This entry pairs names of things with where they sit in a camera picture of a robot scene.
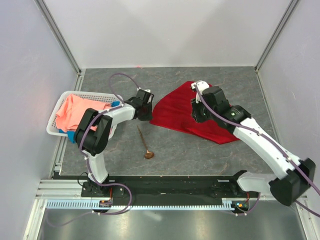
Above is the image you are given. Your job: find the red cloth napkin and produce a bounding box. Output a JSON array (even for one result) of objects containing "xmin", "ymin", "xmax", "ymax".
[{"xmin": 149, "ymin": 81, "xmax": 238, "ymax": 145}]

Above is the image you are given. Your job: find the copper spoon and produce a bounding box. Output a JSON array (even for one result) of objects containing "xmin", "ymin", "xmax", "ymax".
[{"xmin": 136, "ymin": 125, "xmax": 155, "ymax": 160}]

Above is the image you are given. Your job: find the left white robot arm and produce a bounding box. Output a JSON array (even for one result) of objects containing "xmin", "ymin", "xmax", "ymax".
[{"xmin": 74, "ymin": 88, "xmax": 154, "ymax": 198}]

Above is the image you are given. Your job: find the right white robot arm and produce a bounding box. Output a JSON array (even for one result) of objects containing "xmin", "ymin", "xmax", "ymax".
[{"xmin": 190, "ymin": 81, "xmax": 320, "ymax": 206}]

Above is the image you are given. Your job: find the pink cloth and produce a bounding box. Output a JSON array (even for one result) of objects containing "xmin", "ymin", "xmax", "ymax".
[{"xmin": 54, "ymin": 93, "xmax": 113, "ymax": 133}]

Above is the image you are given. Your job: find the blue cloth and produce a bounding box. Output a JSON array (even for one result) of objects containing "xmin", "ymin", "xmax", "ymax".
[{"xmin": 57, "ymin": 100, "xmax": 120, "ymax": 144}]

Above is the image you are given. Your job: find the white plastic basket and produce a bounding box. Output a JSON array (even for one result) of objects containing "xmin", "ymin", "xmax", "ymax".
[{"xmin": 46, "ymin": 91, "xmax": 123, "ymax": 143}]

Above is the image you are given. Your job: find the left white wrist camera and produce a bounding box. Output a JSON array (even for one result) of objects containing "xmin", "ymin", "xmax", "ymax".
[{"xmin": 136, "ymin": 88, "xmax": 153, "ymax": 103}]

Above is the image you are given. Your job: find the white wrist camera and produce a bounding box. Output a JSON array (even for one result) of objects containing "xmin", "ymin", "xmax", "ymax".
[
  {"xmin": 190, "ymin": 80, "xmax": 211, "ymax": 104},
  {"xmin": 136, "ymin": 88, "xmax": 153, "ymax": 103}
]

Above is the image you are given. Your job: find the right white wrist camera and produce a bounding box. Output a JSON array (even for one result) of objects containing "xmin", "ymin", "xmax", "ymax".
[{"xmin": 190, "ymin": 80, "xmax": 211, "ymax": 104}]

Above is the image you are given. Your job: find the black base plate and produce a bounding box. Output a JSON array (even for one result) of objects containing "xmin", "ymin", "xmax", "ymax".
[{"xmin": 79, "ymin": 174, "xmax": 261, "ymax": 206}]

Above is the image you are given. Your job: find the slotted cable duct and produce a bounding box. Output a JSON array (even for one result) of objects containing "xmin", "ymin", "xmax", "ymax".
[{"xmin": 46, "ymin": 199, "xmax": 239, "ymax": 211}]

